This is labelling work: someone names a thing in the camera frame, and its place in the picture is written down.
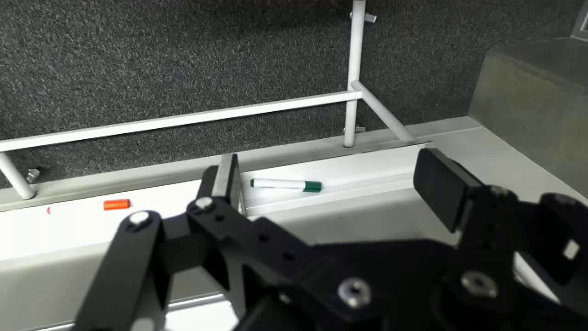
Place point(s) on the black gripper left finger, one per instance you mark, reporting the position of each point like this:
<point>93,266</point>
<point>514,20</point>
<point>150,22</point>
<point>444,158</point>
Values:
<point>139,276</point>

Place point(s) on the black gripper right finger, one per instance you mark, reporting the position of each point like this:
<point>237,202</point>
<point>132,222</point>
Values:
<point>446,189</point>

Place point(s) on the orange capped white marker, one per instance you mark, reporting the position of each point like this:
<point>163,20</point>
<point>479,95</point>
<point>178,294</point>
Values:
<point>115,204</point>

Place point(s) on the white whiteboard tray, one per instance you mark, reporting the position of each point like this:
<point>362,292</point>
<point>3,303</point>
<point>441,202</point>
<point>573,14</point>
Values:
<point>367,195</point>

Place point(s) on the white metal whiteboard stand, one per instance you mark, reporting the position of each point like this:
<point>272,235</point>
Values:
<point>183,119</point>

